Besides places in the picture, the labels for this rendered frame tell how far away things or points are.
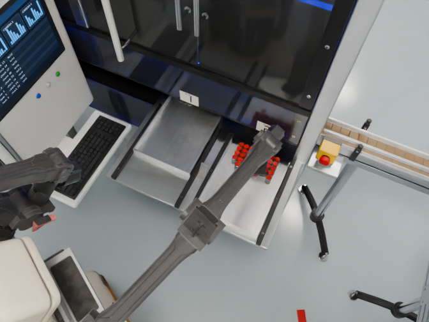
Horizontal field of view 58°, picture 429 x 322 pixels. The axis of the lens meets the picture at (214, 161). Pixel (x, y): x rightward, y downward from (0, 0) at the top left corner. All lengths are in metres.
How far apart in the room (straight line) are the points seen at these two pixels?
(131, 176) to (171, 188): 0.17
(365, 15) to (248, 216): 0.82
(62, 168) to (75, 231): 1.45
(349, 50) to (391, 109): 2.02
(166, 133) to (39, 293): 0.89
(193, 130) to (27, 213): 0.79
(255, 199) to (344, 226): 1.12
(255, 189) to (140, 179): 0.46
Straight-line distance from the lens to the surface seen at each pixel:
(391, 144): 1.73
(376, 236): 2.62
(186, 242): 0.95
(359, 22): 1.10
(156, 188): 1.56
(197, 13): 1.19
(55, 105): 1.73
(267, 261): 2.39
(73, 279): 1.34
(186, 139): 1.66
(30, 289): 1.04
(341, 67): 1.20
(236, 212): 1.52
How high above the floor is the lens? 2.29
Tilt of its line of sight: 61 degrees down
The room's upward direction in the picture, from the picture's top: 2 degrees clockwise
